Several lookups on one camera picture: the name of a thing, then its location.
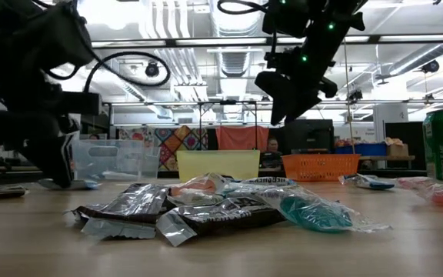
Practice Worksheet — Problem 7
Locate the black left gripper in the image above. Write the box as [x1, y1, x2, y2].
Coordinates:
[0, 65, 81, 189]

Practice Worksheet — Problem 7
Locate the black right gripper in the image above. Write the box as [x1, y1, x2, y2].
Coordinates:
[254, 13, 367, 126]

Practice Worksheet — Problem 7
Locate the dark brown chocolate bar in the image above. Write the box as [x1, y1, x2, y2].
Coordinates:
[90, 183, 171, 224]
[63, 207, 158, 241]
[155, 195, 287, 247]
[0, 185, 28, 199]

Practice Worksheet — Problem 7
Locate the teal gummy candy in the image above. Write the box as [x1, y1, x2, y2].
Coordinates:
[259, 184, 391, 235]

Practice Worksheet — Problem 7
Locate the black monitor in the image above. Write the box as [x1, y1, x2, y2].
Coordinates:
[282, 118, 335, 155]

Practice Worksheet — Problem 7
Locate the person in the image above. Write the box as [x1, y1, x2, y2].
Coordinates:
[259, 136, 284, 170]

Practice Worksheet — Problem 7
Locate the orange cloth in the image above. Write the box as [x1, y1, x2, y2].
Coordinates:
[215, 125, 271, 151]

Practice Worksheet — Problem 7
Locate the clear plastic bin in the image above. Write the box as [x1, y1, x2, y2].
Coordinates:
[71, 138, 162, 182]

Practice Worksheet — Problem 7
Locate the orange plastic basket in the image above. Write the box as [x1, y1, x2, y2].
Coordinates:
[281, 153, 361, 182]

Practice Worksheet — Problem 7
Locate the blue storage bin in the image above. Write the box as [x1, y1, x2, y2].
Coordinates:
[335, 142, 388, 157]

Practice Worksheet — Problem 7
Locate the yellow plastic bin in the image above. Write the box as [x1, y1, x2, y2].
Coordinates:
[175, 149, 261, 182]

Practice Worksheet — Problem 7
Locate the white cabinet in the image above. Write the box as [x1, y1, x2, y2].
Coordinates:
[373, 103, 409, 143]

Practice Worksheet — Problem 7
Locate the black horizontal rig bar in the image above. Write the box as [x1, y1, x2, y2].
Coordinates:
[90, 35, 443, 49]

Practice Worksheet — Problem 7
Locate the wooden table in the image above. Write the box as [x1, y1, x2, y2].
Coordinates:
[358, 155, 416, 170]

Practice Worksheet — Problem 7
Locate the cardboard box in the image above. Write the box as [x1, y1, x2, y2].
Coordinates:
[385, 142, 410, 158]

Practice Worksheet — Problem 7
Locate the colourful patchwork quilt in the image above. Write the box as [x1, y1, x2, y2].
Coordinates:
[117, 125, 209, 172]

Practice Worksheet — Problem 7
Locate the thin hanging cable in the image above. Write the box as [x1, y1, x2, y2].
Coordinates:
[340, 38, 357, 155]

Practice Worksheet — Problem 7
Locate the silver ventilation duct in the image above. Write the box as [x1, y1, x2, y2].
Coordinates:
[209, 0, 263, 78]

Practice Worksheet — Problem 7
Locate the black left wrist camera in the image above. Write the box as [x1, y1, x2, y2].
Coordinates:
[62, 91, 103, 116]

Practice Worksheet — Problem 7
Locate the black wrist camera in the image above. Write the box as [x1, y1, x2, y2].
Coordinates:
[62, 91, 103, 116]
[261, 0, 321, 39]

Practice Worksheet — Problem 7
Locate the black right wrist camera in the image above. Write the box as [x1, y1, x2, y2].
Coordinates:
[261, 0, 321, 39]

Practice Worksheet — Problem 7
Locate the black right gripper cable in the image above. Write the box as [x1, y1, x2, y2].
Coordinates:
[216, 0, 272, 16]

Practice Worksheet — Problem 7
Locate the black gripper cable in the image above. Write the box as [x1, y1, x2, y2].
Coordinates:
[46, 51, 172, 93]
[216, 0, 272, 16]

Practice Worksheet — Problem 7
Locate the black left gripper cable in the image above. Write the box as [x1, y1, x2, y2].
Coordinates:
[46, 51, 172, 93]

